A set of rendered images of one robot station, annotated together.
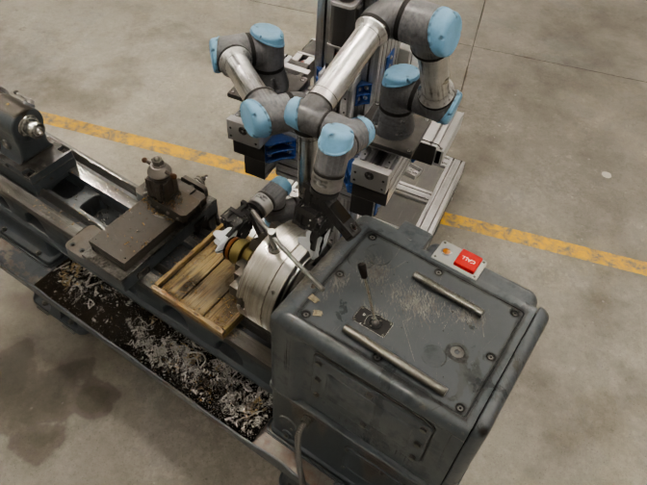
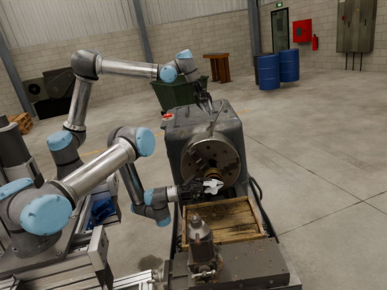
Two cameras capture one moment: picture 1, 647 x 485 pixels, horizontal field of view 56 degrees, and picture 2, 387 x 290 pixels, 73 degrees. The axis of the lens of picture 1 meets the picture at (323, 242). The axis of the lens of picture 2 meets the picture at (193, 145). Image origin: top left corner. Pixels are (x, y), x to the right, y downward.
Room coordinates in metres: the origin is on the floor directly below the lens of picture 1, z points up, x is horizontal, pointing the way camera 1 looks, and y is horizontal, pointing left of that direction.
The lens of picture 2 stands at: (1.75, 1.19, 1.72)
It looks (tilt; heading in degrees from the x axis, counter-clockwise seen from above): 22 degrees down; 242
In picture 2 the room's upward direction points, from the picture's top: 11 degrees counter-clockwise
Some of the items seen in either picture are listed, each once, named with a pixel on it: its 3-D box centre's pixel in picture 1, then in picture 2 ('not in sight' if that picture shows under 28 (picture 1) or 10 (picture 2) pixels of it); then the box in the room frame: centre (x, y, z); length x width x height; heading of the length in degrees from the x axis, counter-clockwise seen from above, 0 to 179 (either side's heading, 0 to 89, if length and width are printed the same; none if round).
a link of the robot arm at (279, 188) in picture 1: (274, 192); (156, 196); (1.45, 0.18, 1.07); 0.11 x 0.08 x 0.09; 149
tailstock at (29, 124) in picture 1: (21, 134); not in sight; (1.71, 1.14, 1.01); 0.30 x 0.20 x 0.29; 59
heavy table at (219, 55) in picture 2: not in sight; (216, 67); (-4.32, -7.20, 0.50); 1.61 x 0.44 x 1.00; 77
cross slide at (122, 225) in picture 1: (153, 217); (223, 267); (1.40, 0.59, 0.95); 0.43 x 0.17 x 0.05; 149
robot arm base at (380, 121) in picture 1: (394, 114); (70, 167); (1.73, -0.21, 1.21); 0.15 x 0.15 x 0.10
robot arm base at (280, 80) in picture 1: (268, 74); (33, 229); (1.92, 0.25, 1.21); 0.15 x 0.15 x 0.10
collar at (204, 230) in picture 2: (159, 167); (197, 228); (1.46, 0.55, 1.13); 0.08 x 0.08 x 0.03
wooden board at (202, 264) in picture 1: (223, 276); (219, 221); (1.22, 0.32, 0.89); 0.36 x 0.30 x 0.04; 149
